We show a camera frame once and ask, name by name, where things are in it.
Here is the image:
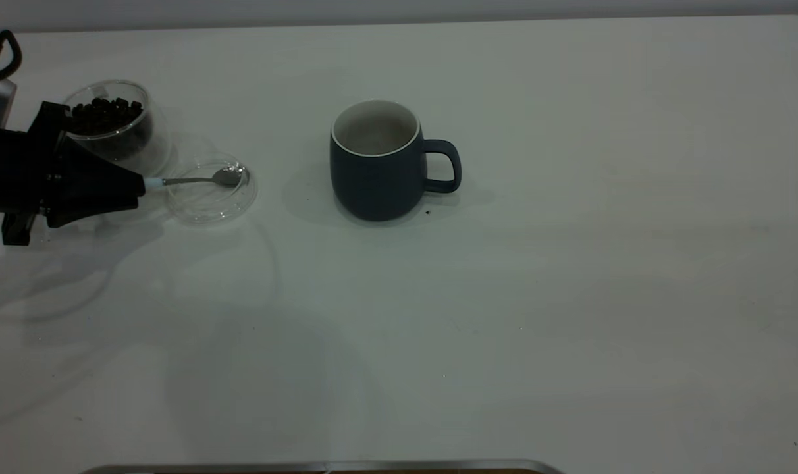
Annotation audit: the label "black beans in jar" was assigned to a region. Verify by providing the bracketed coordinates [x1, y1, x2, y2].
[68, 97, 153, 162]

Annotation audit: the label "black looped cable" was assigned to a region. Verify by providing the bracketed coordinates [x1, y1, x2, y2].
[0, 30, 23, 86]

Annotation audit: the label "clear round glass lid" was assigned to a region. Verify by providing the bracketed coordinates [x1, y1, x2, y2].
[167, 152, 259, 226]

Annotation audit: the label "dark grey-blue ceramic mug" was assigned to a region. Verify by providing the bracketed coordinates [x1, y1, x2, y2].
[329, 99, 463, 223]

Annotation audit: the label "clear double-wall glass jar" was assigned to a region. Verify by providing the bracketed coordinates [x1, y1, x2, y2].
[62, 80, 173, 177]

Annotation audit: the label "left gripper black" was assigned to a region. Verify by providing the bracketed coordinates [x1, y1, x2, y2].
[0, 101, 147, 246]

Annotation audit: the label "metal spoon with white handle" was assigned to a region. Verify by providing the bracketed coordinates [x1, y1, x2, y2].
[143, 165, 249, 193]

